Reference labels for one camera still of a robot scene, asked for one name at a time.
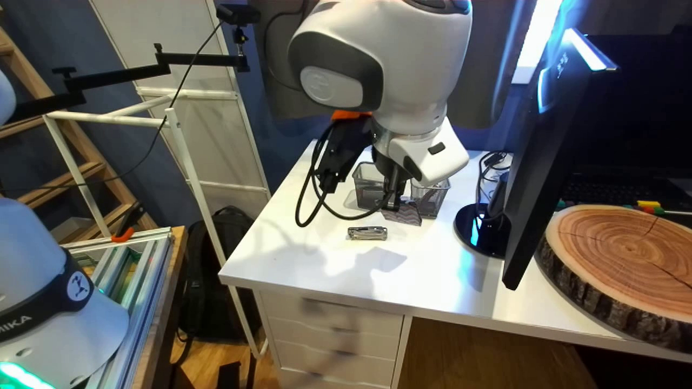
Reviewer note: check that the small colourful cube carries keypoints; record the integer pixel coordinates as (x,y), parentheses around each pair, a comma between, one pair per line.
(649,205)

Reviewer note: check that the white drawer unit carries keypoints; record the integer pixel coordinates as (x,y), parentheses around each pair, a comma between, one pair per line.
(325,338)

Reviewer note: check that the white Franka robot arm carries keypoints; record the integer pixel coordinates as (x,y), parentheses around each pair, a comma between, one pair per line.
(391,57)

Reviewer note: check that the wooden board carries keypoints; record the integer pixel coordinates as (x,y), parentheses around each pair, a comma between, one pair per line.
(163,309)

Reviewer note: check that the black gripper green band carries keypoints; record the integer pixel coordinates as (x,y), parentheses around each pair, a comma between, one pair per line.
(392,164)

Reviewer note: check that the white metal rack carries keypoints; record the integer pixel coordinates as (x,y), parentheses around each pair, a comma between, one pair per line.
(104,117)

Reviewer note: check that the small orange clamp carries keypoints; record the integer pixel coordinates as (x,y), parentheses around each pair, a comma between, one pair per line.
(123,233)

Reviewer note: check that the black backpack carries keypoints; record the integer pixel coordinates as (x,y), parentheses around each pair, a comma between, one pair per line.
(212,281)

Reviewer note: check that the black monitor stand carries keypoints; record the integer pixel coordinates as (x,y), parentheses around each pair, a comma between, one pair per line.
(476,229)

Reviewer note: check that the wooden ladder shelf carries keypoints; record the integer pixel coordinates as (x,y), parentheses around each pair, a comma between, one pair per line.
(72,176)

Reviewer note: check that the wood slice cushion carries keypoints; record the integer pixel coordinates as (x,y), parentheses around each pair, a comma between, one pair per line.
(620,260)

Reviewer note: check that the black webcam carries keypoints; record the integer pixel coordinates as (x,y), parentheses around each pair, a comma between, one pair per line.
(238,13)

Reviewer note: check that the black computer monitor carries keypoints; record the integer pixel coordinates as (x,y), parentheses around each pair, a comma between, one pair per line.
(542,180)

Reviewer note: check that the orange wrist mount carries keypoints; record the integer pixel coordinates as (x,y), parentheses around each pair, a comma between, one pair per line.
(350,115)

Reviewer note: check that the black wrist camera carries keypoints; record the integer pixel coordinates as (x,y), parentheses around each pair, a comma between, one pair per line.
(339,153)

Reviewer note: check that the white framed glass panels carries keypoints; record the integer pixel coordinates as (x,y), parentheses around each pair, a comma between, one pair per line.
(127,273)

